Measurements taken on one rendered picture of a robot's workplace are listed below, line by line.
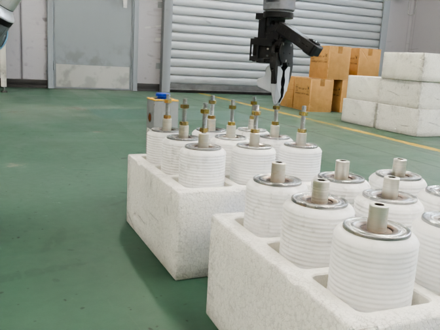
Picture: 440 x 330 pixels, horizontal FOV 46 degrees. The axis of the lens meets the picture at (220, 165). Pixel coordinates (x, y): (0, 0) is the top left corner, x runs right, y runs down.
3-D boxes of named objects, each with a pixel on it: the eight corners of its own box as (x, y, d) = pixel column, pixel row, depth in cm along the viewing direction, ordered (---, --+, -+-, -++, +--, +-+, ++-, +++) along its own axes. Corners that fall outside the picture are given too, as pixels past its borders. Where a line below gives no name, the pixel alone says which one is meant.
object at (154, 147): (185, 207, 128) (188, 133, 124) (146, 207, 126) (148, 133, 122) (180, 196, 137) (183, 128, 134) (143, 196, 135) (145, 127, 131)
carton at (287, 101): (305, 105, 539) (308, 76, 533) (317, 108, 517) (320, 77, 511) (279, 105, 528) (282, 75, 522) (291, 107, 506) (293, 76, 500)
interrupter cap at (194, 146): (200, 144, 112) (200, 141, 112) (228, 149, 108) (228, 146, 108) (177, 148, 106) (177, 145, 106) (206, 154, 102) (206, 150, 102)
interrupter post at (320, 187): (316, 206, 69) (318, 182, 68) (306, 201, 71) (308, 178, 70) (331, 205, 70) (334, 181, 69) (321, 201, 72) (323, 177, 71)
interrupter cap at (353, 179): (334, 186, 80) (334, 182, 80) (308, 175, 87) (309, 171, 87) (374, 184, 83) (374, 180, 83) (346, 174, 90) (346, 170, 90)
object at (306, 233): (294, 348, 68) (307, 214, 64) (261, 313, 76) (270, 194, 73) (355, 336, 71) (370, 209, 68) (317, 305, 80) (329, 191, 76)
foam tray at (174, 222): (175, 281, 102) (179, 192, 98) (126, 220, 137) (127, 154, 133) (338, 260, 118) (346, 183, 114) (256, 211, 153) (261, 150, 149)
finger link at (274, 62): (275, 84, 125) (279, 46, 123) (282, 84, 124) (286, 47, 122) (266, 83, 121) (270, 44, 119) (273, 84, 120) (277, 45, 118)
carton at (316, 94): (330, 112, 483) (334, 79, 477) (308, 111, 474) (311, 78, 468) (313, 109, 510) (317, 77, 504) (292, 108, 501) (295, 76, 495)
